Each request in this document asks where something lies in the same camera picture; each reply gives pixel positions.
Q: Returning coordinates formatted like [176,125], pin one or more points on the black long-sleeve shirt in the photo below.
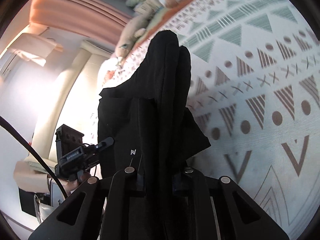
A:
[147,115]

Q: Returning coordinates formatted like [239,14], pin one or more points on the white hanging shirt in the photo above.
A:
[31,47]

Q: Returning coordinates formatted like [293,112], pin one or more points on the patterned white bedspread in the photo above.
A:
[254,93]

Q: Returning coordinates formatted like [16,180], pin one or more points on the cream padded headboard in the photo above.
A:
[72,100]

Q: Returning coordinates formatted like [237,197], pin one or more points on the pink curtain left panel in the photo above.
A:
[90,18]

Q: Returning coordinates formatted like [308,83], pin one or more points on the beige plush animal toy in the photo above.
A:
[135,28]

